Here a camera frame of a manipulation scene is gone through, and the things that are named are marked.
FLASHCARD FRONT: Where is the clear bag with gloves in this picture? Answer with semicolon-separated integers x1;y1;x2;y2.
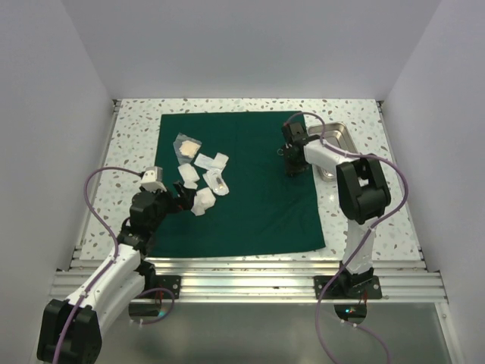
173;133;202;165

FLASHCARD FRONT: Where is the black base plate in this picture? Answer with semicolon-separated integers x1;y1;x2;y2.
322;276;383;300
141;275;182;302

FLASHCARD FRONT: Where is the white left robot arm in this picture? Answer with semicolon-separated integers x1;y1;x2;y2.
36;182;196;363

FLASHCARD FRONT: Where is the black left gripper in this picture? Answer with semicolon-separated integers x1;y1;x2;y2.
149;180;195;232

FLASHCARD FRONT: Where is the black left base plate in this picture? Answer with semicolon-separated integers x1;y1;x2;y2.
141;275;182;302

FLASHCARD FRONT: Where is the small white gauze pad top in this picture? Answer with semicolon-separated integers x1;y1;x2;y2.
212;152;229;170

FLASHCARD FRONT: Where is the white printed paper packet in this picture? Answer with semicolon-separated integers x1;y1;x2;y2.
193;153;214;170

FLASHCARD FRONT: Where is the clear pouch with dark item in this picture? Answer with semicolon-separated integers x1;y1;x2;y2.
212;168;230;196

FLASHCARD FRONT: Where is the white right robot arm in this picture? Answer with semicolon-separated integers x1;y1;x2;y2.
175;119;391;298

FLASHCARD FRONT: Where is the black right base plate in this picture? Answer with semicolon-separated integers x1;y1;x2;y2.
322;276;383;300

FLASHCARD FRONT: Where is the white gauze pad lower middle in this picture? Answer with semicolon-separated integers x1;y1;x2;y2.
196;187;216;209

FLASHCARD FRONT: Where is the white gauze pad front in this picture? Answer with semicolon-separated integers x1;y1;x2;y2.
191;196;205;216

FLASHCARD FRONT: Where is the green surgical cloth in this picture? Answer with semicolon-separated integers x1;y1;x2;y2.
151;111;325;258

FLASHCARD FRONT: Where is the white gauze pad upper left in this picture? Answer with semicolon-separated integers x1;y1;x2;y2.
178;163;200;190

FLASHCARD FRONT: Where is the stainless steel tray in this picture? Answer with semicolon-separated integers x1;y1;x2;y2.
307;123;358;182

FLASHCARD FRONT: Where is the aluminium rail frame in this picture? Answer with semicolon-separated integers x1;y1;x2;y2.
52;99;452;363

